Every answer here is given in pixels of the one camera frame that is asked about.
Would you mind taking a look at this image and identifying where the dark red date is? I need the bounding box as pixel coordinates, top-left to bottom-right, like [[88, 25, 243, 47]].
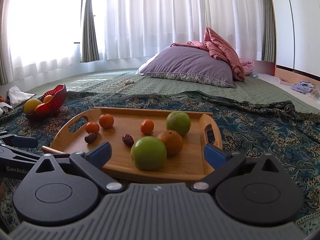
[[122, 134, 135, 148], [84, 133, 97, 144]]

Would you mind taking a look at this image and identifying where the small tangerine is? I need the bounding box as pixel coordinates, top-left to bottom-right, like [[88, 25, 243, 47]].
[[85, 122, 100, 134]]

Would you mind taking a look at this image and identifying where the large bright orange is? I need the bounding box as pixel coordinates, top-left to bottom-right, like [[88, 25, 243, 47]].
[[99, 114, 114, 129]]

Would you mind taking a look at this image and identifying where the large green apple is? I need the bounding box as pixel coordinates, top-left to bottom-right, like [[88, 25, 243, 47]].
[[165, 111, 191, 137]]

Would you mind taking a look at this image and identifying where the yellow fruit in bowl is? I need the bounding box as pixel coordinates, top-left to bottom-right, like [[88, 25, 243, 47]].
[[23, 99, 42, 114]]

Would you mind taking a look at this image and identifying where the lower orange in bowl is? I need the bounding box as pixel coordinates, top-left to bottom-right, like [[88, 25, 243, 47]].
[[34, 103, 51, 116]]

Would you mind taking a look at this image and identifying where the orange in bowl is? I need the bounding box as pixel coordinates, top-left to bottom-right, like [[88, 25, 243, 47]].
[[34, 103, 51, 116], [43, 95, 53, 103]]

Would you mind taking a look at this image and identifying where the blue paisley cloth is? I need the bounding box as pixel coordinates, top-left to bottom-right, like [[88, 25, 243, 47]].
[[1, 92, 319, 234]]

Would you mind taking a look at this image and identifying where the white tissue paper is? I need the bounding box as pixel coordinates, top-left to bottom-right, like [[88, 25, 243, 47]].
[[0, 86, 35, 115]]

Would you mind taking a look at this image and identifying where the upper orange in bowl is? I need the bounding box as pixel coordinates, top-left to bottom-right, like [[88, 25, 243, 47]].
[[43, 95, 53, 103]]

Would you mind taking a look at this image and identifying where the dull brownish orange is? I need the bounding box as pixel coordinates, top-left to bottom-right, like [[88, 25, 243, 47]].
[[157, 130, 183, 158]]

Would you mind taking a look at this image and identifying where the wooden serving tray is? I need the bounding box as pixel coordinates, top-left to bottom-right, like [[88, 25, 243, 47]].
[[49, 106, 223, 182]]

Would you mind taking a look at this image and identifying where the red glass fruit bowl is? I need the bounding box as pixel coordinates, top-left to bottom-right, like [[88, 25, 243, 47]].
[[25, 84, 67, 121]]

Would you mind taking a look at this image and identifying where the green quilted bedspread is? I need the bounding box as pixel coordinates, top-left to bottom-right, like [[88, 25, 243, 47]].
[[29, 69, 319, 113]]

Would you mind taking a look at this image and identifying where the pink crumpled blanket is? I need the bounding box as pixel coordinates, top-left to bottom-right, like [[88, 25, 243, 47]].
[[170, 27, 254, 81]]

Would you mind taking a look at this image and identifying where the purple pillow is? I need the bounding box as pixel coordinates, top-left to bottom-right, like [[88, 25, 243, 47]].
[[137, 46, 234, 88]]

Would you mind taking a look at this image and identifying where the left green curtain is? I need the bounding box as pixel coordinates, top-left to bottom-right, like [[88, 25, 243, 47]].
[[80, 0, 99, 63]]

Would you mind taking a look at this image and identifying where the green curtain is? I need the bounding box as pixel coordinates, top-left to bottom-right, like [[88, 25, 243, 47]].
[[262, 0, 276, 63], [80, 0, 99, 63]]

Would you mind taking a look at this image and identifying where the blue crumpled garment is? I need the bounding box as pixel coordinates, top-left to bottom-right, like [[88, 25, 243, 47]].
[[291, 81, 314, 94]]

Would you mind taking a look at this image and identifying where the right green curtain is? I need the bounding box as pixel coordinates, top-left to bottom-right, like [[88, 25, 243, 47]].
[[262, 0, 276, 63]]

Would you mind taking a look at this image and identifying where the white sheer curtain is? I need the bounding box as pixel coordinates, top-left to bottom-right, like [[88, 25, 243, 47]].
[[92, 0, 264, 60]]

